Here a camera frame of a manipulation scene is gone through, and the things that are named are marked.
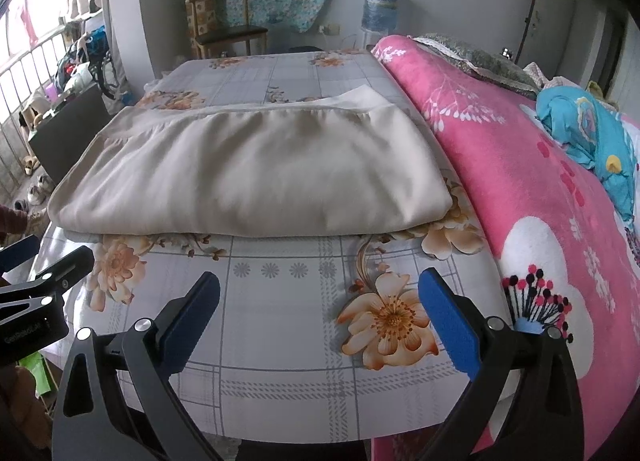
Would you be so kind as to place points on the pile of clothes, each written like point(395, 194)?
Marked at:
point(92, 58)

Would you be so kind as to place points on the wall power socket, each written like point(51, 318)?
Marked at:
point(331, 30)

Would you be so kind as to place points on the wooden chair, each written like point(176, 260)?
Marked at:
point(230, 33)

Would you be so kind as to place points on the black cabinet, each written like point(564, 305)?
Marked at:
point(70, 136)

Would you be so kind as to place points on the metal window railing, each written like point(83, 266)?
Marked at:
point(20, 91)

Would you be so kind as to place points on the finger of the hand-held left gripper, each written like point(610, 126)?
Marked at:
point(20, 253)
point(60, 271)

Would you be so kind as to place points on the grey patterned pillow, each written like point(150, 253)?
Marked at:
point(480, 61)

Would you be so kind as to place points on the green bag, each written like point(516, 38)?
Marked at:
point(32, 373)

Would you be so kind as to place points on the pink hanging garment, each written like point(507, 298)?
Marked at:
point(27, 16)

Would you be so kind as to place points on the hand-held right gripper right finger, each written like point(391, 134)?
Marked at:
point(450, 321)

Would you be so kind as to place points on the turquoise printed quilt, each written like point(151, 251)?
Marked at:
point(585, 131)

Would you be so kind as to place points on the pair of shoes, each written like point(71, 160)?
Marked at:
point(37, 193)

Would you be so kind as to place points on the grey floral bed sheet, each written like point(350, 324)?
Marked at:
point(280, 321)

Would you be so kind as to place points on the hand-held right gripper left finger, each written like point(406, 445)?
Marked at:
point(192, 321)

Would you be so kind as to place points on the beige zip jacket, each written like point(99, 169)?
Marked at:
point(250, 171)

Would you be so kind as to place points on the blue water jug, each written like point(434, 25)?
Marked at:
point(381, 8)

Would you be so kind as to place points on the person's left forearm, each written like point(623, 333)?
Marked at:
point(12, 221)

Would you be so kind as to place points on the pink floral blanket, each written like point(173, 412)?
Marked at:
point(500, 166)

